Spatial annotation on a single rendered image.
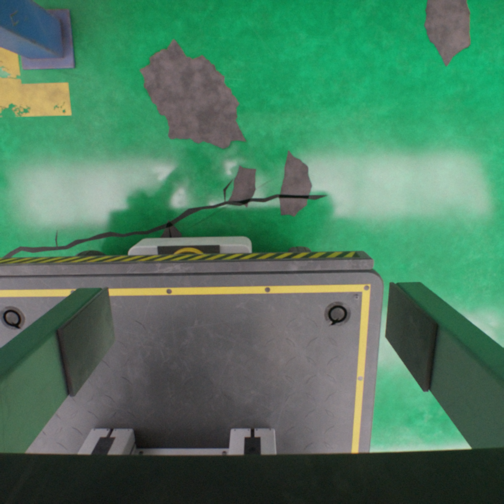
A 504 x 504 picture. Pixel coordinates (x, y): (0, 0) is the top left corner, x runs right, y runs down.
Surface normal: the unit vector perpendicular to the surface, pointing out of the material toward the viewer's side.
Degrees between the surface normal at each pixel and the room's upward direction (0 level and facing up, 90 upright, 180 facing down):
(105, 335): 90
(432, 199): 0
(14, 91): 0
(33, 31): 90
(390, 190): 0
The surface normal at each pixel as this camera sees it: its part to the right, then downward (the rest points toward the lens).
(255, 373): -0.01, 0.25
